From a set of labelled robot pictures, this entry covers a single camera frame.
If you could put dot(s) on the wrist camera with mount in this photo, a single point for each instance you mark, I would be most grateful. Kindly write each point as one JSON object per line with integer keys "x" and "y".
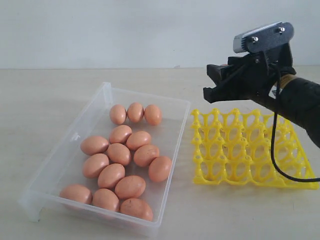
{"x": 263, "y": 38}

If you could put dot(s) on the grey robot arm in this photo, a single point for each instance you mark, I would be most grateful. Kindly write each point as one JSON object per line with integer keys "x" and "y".
{"x": 297, "y": 100}

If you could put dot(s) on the yellow plastic egg tray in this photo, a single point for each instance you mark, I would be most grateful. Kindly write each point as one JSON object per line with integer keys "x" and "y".
{"x": 248, "y": 148}

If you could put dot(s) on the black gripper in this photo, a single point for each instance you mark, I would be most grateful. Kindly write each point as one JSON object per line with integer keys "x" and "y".
{"x": 258, "y": 72}

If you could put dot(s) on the clear plastic bin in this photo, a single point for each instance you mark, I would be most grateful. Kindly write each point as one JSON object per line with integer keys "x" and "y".
{"x": 63, "y": 165}

